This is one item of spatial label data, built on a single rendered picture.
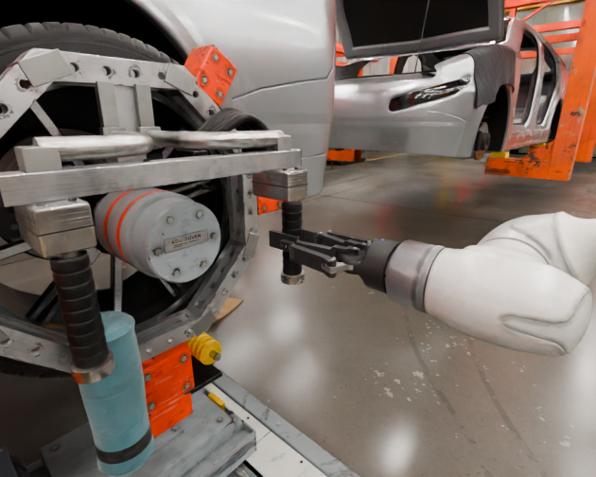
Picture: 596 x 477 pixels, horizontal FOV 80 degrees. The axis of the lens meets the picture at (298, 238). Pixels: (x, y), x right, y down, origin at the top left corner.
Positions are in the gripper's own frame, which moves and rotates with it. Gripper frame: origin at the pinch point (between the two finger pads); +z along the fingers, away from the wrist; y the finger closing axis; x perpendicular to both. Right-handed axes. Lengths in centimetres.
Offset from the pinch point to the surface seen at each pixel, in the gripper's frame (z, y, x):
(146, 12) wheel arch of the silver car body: 46, 2, 43
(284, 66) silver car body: 46, 46, 36
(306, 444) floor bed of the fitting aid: 14, 20, -75
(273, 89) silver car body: 46, 41, 29
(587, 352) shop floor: -46, 151, -83
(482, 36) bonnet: 74, 321, 88
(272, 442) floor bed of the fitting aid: 22, 14, -75
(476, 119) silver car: 50, 257, 20
